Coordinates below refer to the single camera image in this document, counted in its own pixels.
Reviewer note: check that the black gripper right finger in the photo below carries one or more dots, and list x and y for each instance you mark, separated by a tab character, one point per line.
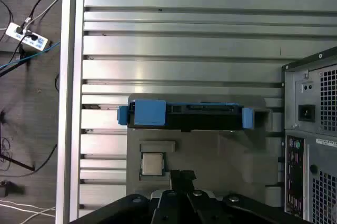
200	208

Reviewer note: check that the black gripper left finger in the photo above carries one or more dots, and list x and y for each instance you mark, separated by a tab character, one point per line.
163	208

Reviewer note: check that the hard disk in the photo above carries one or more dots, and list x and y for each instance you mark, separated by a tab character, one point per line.
150	113

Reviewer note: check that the silver CPU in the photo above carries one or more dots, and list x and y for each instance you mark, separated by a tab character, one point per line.
153	164

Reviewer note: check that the grey parts rack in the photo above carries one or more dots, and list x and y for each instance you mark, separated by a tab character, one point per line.
210	150

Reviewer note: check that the black PC case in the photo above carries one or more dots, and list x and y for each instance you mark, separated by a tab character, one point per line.
310	155

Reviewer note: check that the small black floor block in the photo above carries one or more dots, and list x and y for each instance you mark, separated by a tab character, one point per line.
10	187

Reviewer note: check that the white power strip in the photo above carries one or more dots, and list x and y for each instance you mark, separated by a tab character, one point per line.
15	32

